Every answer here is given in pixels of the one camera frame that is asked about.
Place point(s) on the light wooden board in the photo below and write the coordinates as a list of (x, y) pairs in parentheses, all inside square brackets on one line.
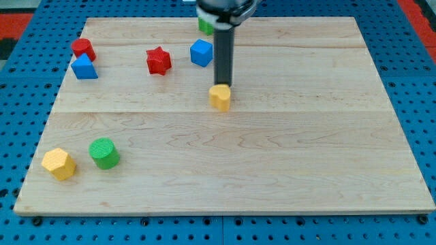
[(310, 129)]

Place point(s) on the yellow heart block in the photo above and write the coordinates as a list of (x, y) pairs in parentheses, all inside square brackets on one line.
[(219, 97)]

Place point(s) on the yellow hexagon block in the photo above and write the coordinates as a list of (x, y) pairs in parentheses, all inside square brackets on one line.
[(59, 164)]

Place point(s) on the blue cube block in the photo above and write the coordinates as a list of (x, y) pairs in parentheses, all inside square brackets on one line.
[(201, 53)]

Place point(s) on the green cylinder block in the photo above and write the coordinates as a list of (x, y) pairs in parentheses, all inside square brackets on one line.
[(104, 153)]

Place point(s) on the blue triangle block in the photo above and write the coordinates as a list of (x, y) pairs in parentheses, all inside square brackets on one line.
[(83, 68)]

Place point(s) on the red star block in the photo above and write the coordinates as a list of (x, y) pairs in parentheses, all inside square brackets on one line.
[(158, 61)]

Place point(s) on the green block behind arm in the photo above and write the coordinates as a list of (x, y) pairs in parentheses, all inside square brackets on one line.
[(205, 27)]

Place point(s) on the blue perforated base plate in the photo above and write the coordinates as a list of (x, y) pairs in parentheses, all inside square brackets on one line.
[(34, 71)]

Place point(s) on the red cylinder block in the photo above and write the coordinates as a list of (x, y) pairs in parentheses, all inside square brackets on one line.
[(83, 46)]

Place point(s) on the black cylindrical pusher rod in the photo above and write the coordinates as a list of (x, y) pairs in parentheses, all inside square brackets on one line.
[(223, 56)]

